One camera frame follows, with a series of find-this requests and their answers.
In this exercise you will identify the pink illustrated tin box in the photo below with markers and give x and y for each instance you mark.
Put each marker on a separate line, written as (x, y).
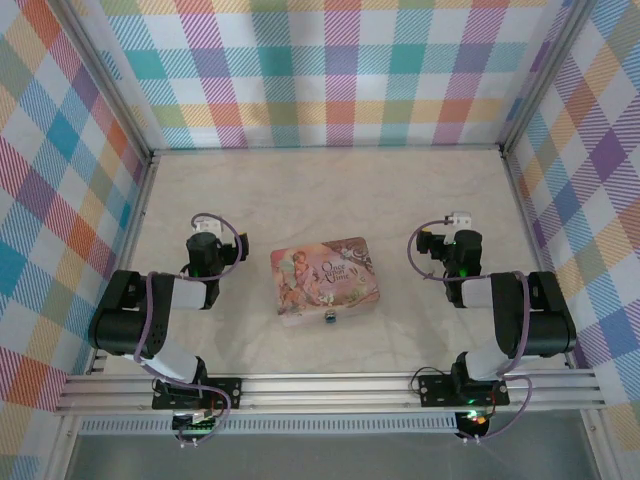
(325, 280)

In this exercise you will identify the small padlock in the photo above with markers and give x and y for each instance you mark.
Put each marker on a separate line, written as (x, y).
(329, 317)

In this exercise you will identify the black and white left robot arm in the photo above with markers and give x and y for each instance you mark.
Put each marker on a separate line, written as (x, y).
(125, 320)

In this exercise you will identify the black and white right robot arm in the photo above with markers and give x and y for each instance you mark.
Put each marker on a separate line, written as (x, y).
(540, 320)

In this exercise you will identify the left controller board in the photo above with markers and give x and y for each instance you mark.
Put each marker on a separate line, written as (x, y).
(197, 422)

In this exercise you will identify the controller board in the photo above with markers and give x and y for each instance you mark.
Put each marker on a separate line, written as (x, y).
(475, 422)
(197, 422)

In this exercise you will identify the right controller board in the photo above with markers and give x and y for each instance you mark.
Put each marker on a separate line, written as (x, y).
(475, 422)

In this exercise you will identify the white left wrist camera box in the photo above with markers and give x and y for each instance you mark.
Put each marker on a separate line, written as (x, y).
(210, 227)

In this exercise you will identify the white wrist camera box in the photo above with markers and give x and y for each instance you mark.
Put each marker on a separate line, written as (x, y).
(210, 227)
(461, 219)

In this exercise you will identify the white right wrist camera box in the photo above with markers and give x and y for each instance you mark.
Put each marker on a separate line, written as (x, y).
(461, 219)

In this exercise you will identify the aluminium frame floor rail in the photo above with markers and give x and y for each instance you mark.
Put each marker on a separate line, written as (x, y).
(325, 150)
(535, 250)
(127, 260)

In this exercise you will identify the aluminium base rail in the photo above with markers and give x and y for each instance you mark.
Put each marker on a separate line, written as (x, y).
(325, 392)

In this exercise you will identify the aluminium frame post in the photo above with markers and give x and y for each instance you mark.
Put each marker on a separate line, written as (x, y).
(547, 75)
(107, 80)

